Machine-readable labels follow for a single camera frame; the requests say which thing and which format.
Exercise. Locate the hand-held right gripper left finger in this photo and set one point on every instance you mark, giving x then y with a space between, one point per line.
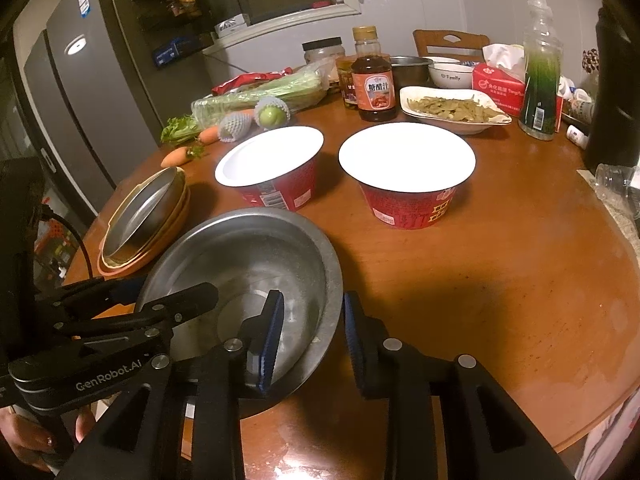
270 345

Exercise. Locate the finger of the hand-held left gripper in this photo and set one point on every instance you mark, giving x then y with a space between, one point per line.
195 297
95 295

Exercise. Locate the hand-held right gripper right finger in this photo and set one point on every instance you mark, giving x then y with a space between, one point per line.
352 340

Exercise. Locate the cream shell-shaped plate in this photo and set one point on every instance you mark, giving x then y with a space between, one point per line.
112 258

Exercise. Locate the round steel plate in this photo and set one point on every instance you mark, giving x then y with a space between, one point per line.
145 210

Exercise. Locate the person's left hand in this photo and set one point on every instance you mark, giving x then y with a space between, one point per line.
25 440

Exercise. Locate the orange plate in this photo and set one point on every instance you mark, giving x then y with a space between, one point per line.
125 270

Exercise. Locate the orange carrot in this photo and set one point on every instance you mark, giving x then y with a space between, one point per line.
210 133
174 156

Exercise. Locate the red instant noodle cup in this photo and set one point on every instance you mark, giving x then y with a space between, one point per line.
405 157
270 155

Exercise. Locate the green fruit in foam net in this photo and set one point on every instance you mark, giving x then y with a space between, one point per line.
270 115
235 127

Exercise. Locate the grey refrigerator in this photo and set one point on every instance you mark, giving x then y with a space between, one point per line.
100 85

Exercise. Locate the celery bunch in plastic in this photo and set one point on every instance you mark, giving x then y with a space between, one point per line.
260 92

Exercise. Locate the red snack bag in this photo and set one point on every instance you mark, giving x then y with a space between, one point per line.
240 82

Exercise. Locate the white oval plate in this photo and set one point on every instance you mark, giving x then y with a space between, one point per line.
450 128

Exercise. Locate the brown sauce bottle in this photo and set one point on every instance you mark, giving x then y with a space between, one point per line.
372 92

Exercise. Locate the blue box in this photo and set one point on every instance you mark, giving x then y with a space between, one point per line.
172 50

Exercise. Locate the cooked green beans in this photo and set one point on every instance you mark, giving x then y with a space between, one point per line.
450 107

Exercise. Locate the chili sauce jar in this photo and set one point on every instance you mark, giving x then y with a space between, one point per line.
345 85

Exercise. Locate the small steel bowl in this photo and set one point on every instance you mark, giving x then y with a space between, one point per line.
410 72

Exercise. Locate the white box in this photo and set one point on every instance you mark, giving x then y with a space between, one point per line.
232 25

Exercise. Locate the glass jar with dark lid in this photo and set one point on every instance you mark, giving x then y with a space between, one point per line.
322 52

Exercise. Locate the black side rack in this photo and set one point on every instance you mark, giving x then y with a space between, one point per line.
150 20

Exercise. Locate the person's light clothing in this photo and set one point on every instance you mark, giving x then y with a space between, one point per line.
615 440

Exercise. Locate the red tissue box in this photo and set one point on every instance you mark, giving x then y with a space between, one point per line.
500 90

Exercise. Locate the patterned table mat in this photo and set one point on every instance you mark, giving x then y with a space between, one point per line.
625 220

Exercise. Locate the small white bottle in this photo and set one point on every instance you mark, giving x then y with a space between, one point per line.
577 136

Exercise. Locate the green liquid plastic bottle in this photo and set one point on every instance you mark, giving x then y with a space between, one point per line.
540 95

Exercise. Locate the wooden chair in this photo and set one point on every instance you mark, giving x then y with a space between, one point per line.
435 42

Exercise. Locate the clear plastic bottle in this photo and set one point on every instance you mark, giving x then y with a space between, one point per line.
617 180

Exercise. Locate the black thermos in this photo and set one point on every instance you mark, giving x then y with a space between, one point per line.
615 100

